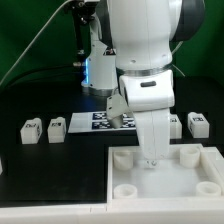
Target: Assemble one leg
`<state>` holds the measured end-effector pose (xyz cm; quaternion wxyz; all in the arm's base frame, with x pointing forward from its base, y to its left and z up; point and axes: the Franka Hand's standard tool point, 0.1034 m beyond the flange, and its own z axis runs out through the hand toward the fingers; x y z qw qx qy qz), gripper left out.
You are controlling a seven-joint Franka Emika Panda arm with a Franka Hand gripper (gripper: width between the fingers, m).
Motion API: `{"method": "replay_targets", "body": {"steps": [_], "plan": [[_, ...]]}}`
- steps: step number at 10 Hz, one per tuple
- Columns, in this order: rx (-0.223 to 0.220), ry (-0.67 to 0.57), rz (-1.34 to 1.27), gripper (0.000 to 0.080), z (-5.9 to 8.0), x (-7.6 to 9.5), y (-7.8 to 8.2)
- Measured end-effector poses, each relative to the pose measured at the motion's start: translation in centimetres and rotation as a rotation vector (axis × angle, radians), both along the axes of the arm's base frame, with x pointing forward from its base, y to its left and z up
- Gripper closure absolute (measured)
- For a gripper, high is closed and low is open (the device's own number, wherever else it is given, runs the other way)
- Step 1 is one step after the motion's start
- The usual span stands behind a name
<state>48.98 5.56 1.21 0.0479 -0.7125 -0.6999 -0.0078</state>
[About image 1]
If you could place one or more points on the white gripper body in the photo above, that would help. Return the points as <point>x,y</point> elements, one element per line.
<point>153,131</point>

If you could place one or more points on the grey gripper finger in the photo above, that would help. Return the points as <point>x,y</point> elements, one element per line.
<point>116,107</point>

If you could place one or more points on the white square table top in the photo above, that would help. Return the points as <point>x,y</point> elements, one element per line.
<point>180,175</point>

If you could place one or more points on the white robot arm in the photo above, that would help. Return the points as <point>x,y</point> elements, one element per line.
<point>141,31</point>

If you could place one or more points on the white marker sheet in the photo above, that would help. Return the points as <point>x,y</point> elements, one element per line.
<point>96,122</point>

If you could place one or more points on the white part left edge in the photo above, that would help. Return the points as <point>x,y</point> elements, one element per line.
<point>1,169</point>

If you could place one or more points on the white L-shaped obstacle wall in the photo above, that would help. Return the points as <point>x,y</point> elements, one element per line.
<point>213,164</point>

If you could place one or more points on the white front rail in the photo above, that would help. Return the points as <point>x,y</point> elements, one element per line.
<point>186,211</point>

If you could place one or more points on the black camera stand pole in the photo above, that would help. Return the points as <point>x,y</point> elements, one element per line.
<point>82,14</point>

